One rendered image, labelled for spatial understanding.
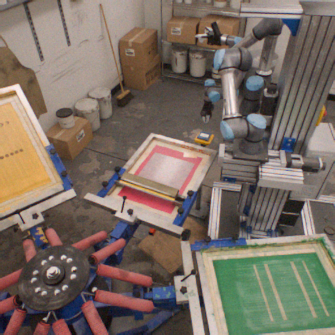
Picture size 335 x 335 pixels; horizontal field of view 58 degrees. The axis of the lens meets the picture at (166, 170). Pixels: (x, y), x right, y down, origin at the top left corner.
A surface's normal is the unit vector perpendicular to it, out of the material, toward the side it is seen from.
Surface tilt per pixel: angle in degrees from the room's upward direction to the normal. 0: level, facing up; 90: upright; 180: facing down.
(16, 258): 0
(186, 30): 90
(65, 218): 0
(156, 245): 0
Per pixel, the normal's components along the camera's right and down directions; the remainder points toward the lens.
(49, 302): -0.01, -0.73
